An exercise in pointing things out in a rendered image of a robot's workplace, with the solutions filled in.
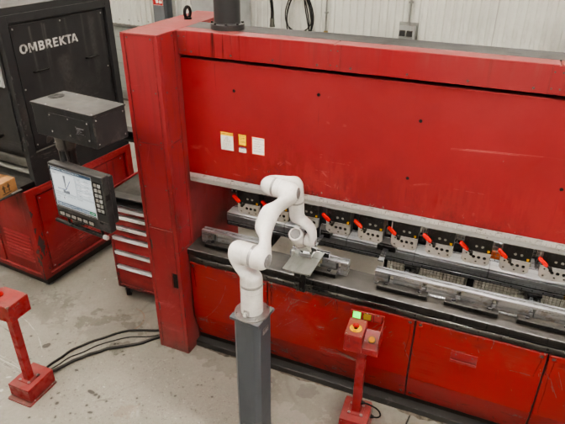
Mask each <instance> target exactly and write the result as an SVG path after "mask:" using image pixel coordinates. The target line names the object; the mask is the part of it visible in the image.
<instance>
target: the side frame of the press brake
mask: <svg viewBox="0 0 565 424"><path fill-rule="evenodd" d="M191 17H192V19H184V16H183V15H179V16H176V17H173V18H169V19H164V20H161V21H158V22H155V23H151V24H146V25H142V26H140V27H136V28H133V29H127V30H124V31H121V32H120V34H119V36H120V42H121V49H122V55H123V62H124V74H125V80H126V87H127V93H128V100H129V111H130V118H131V124H132V130H133V137H134V143H135V155H136V161H137V168H138V174H139V181H140V193H141V199H142V206H143V212H144V219H145V231H146V237H147V244H148V250H149V257H150V269H151V275H152V282H153V288H154V295H155V301H156V313H157V320H158V326H159V332H160V339H161V345H163V346H167V347H171V348H174V349H177V350H179V351H182V352H185V353H190V352H191V351H192V350H193V349H194V347H195V346H196V345H197V339H198V338H199V337H200V336H201V333H200V330H199V328H198V323H197V320H196V316H195V314H194V308H193V290H192V280H191V271H190V262H189V254H187V248H188V247H189V246H191V245H192V244H193V243H194V242H195V241H196V240H197V239H198V238H199V237H200V236H201V235H202V229H203V228H204V227H205V226H209V227H213V228H217V229H221V230H225V231H231V232H235V233H238V226H235V225H228V224H227V212H228V211H229V210H230V209H231V208H232V207H233V206H235V205H237V202H236V201H235V199H234V198H233V197H232V195H234V194H235V195H236V196H237V194H236V193H231V188H225V187H220V186H216V185H212V184H207V183H200V182H195V181H191V180H190V170H189V160H188V149H187V130H186V120H185V110H184V100H183V90H182V70H181V60H180V57H182V56H185V55H181V54H178V49H177V29H180V28H183V27H186V26H188V25H191V24H196V23H199V22H207V23H211V21H214V12H209V11H194V12H192V15H191Z"/></svg>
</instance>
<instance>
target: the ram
mask: <svg viewBox="0 0 565 424"><path fill-rule="evenodd" d="M180 60H181V70H182V90H183V100H184V110H185V120H186V130H187V149H188V160H189V170H190V172H195V173H199V174H203V175H208V176H212V177H217V178H225V179H229V180H234V181H238V182H243V183H251V184H255V185H260V186H261V180H262V179H263V178H264V177H266V176H270V175H281V176H296V177H299V178H300V179H301V180H302V182H303V184H304V194H307V195H312V196H316V197H321V198H326V199H333V200H338V201H342V202H347V203H352V204H359V205H364V206H368V207H373V208H378V209H385V210H390V211H394V212H399V213H404V214H408V215H416V216H420V217H425V218H430V219H434V220H442V221H446V222H451V223H456V224H460V225H468V226H472V227H477V228H482V229H486V230H491V231H498V232H503V233H508V234H512V235H517V236H524V237H529V238H533V239H538V240H543V241H550V242H555V243H559V244H564V245H565V97H564V96H557V95H555V94H553V95H550V94H542V93H527V92H519V91H511V90H504V89H496V88H488V87H473V86H465V85H457V84H450V83H442V82H427V81H419V80H411V79H403V78H396V77H381V76H373V75H365V74H357V73H349V72H335V71H326V70H319V69H311V68H303V67H296V66H280V65H273V64H265V63H257V62H249V61H235V60H226V59H219V58H211V57H203V56H189V55H185V56H182V57H180ZM220 131H223V132H228V133H233V142H234V151H229V150H224V149H221V134H220ZM239 135H246V146H242V145H239ZM252 136H254V137H259V138H264V139H265V156H259V155H255V154H252V145H251V137H252ZM239 147H244V148H246V153H243V152H239ZM304 203H305V204H313V205H318V206H322V207H326V208H331V209H338V210H343V211H347V212H352V213H356V214H360V215H368V216H372V217H377V218H381V219H385V220H393V221H398V222H402V223H406V224H411V225H418V226H423V227H427V228H431V229H436V230H440V231H448V232H452V233H457V234H461V235H465V236H473V237H477V238H482V239H486V240H491V241H498V242H503V243H507V244H511V245H516V246H523V247H528V248H532V249H536V250H541V251H545V252H553V253H557V254H562V255H565V250H561V249H556V248H552V247H548V246H540V245H536V244H531V243H527V242H523V241H515V240H511V239H505V238H501V237H497V236H489V235H484V234H480V233H476V232H471V231H464V230H459V229H454V228H450V227H445V226H441V225H433V224H429V223H425V222H420V221H416V220H408V219H404V218H399V217H394V216H390V215H382V214H378V213H373V212H369V211H365V210H360V209H353V208H347V207H343V206H339V205H334V204H327V203H322V202H318V201H313V200H309V199H304Z"/></svg>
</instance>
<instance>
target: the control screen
mask: <svg viewBox="0 0 565 424"><path fill-rule="evenodd" d="M50 173H51V176H52V181H53V184H54V189H55V196H56V200H57V203H58V204H60V205H63V206H66V207H67V208H70V209H74V210H77V211H80V212H82V213H84V214H87V215H91V216H94V217H97V212H96V208H95V203H94V198H93V193H92V185H91V180H90V178H87V177H84V176H82V175H78V174H75V173H73V172H68V171H65V170H62V169H60V168H57V167H52V166H50ZM63 196H66V199H67V200H66V199H63Z"/></svg>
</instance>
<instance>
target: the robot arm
mask: <svg viewBox="0 0 565 424"><path fill-rule="evenodd" d="M261 190H262V192H264V193H266V194H268V195H271V196H274V197H277V199H276V200H274V201H273V202H271V203H269V204H266V205H264V206H263V207H262V208H261V211H260V213H259V215H258V216H257V219H256V223H255V230H256V233H257V235H258V236H259V244H258V245H256V244H253V243H250V242H248V241H242V240H237V241H233V242H232V243H231V244H230V246H229V249H228V258H229V260H230V263H231V265H232V267H233V268H234V270H235V271H236V272H237V273H238V275H239V277H240V303H239V304H238V305H237V306H236V307H235V317H236V318H237V319H238V320H239V321H242V322H245V323H250V324H253V323H258V322H261V321H264V320H265V319H266V318H267V317H268V316H269V314H270V309H269V306H268V305H267V304H266V303H264V302H263V279H262V274H261V272H260V271H261V270H265V269H267V268H268V267H269V266H270V264H271V261H272V244H271V241H272V232H273V229H274V226H275V224H276V222H277V219H278V217H279V215H280V214H281V213H282V212H283V211H284V210H285V209H287V208H289V218H290V220H291V221H292V222H293V223H295V224H297V225H300V226H301V227H303V228H304V229H305V230H306V231H307V233H305V232H303V231H302V230H301V229H299V228H298V227H294V228H292V229H291V230H290V231H289V233H288V237H289V239H290V240H291V241H292V243H293V244H294V245H293V246H295V247H296V248H297V249H298V250H300V251H301V252H302V253H303V251H305V252H309V253H310V255H312V253H313V252H316V249H314V248H313V246H315V245H316V243H317V231H316V227H315V225H314V223H313V222H312V220H311V219H309V218H308V217H307V216H306V215H305V214H304V184H303V182H302V180H301V179H300V178H299V177H296V176H281V175H270V176H266V177H264V178H263V179H262V180H261ZM259 270H260V271H259Z"/></svg>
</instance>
